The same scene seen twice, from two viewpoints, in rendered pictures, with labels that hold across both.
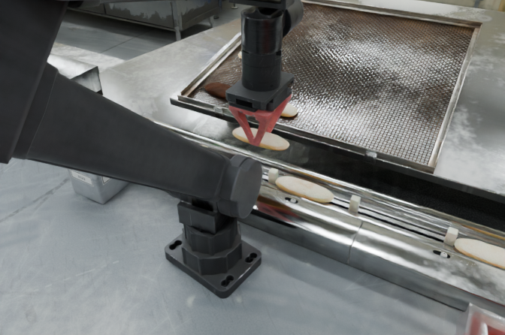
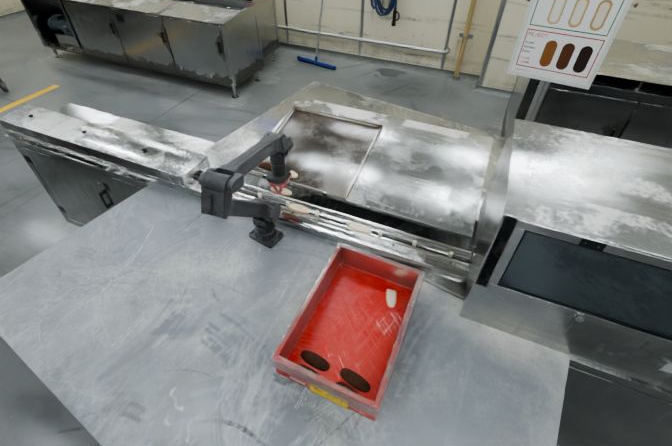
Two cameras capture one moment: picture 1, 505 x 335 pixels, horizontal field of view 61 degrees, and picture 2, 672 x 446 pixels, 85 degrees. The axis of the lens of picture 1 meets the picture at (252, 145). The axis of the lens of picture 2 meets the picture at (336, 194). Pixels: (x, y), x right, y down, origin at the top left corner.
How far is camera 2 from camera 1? 0.90 m
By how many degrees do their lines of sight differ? 9
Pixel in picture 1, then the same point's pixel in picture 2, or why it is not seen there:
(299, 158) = (300, 194)
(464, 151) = (359, 190)
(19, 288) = (200, 250)
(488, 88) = (376, 160)
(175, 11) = (230, 73)
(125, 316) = (238, 256)
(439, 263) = (340, 231)
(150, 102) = not seen: hidden behind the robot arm
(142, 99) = not seen: hidden behind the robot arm
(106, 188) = not seen: hidden behind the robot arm
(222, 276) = (269, 241)
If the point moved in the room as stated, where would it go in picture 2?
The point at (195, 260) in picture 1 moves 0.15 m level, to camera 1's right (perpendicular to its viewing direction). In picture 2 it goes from (260, 236) to (298, 233)
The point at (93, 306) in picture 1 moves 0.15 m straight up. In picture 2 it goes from (227, 254) to (219, 227)
